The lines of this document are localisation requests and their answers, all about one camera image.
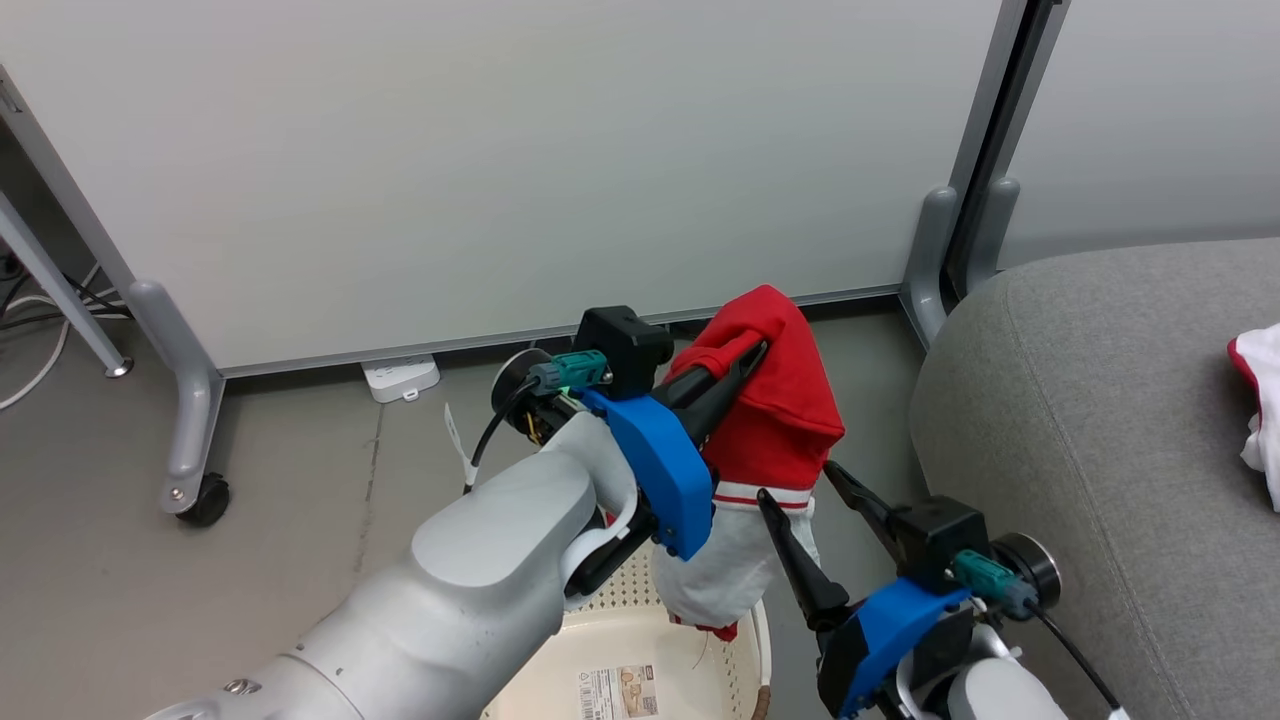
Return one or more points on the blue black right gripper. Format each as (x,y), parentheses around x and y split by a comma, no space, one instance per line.
(890,630)

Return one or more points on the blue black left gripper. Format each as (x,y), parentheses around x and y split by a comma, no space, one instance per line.
(665,470)

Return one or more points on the red and white garment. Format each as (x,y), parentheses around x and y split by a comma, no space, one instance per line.
(780,400)

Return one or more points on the white garment with red trim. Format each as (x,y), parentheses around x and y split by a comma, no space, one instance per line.
(1262,400)

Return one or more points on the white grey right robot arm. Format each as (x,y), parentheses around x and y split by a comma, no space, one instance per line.
(1000,695)

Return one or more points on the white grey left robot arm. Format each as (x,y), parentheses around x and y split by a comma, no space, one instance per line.
(480,570)

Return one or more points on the grey fabric sofa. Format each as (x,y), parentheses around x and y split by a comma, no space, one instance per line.
(1100,430)

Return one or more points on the beige plastic laundry basket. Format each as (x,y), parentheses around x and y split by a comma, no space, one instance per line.
(610,650)

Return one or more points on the white power strip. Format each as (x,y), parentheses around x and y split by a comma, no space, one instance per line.
(400,377)

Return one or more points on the large white partition panel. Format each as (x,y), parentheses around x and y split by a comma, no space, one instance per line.
(450,170)

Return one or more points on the black caster wheel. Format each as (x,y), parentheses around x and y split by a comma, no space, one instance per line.
(208,500)

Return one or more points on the grey partition leg with caster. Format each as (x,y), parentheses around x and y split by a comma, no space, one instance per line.
(190,400)

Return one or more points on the grey metal table leg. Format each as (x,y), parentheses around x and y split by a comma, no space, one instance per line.
(60,300)

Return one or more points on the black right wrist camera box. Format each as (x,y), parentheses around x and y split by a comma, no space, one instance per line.
(940,540)

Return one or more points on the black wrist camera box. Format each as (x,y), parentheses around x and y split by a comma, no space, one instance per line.
(940,540)
(625,345)

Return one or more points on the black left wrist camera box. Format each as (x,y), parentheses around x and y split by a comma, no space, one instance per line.
(625,345)

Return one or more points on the teal left camera connector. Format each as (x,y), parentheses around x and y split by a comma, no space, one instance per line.
(570,370)

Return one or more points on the teal camera connector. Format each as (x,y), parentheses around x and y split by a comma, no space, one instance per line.
(990,583)
(570,370)

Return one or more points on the teal right camera connector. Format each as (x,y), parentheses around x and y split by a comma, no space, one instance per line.
(990,583)

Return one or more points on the grey partition foot bracket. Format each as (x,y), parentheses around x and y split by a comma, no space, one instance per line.
(992,230)
(928,265)

